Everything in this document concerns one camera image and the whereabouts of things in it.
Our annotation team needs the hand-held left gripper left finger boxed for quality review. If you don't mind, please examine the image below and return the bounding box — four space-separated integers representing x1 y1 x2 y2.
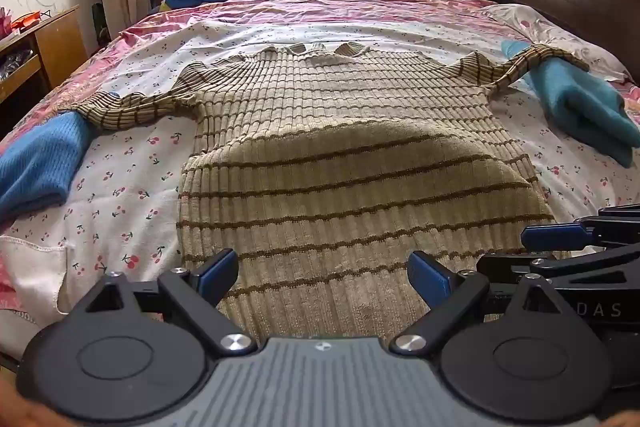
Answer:
82 248 258 355

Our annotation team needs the cherry print bed sheet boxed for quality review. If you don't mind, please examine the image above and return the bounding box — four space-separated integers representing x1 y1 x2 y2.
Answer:
0 19 640 323

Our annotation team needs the blue folded sweater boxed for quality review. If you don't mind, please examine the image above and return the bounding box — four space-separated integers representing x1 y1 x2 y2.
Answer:
0 111 101 223

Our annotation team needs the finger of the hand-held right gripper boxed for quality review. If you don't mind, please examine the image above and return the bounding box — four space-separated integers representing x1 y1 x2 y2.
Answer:
520 204 640 253
475 244 640 289

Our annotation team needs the teal folded garment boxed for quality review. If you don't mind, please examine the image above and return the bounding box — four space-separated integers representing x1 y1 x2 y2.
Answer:
500 39 640 168

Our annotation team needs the orange toy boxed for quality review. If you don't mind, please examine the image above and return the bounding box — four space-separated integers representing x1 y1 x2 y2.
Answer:
10 11 51 30

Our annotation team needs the wooden desk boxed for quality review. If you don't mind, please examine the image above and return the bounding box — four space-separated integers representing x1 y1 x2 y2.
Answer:
0 4 83 108

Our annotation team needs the white cherry print pillow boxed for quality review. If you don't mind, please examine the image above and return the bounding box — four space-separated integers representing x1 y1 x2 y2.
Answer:
482 4 631 82

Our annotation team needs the beige striped knit sweater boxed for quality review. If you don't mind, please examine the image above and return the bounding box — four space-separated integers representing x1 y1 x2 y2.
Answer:
60 42 591 343

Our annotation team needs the pink striped bed sheet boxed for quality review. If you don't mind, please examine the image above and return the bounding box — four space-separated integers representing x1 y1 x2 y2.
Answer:
0 0 531 313

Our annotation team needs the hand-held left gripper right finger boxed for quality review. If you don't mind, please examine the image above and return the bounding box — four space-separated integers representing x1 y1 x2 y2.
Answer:
390 251 561 355

